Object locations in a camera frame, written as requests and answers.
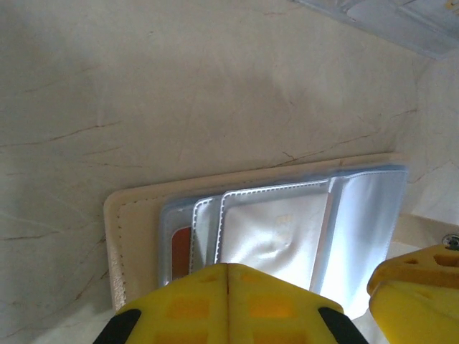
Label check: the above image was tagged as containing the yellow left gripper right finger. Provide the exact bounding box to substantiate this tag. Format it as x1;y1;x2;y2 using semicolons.
228;262;364;344

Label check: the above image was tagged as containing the beige card holder wallet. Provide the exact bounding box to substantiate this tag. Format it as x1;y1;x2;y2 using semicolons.
103;152;459;322

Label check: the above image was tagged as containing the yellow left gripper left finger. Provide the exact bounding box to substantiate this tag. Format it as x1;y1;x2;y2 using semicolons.
92;262;230;344

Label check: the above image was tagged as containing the red card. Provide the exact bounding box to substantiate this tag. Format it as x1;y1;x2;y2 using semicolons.
171;224;191;281

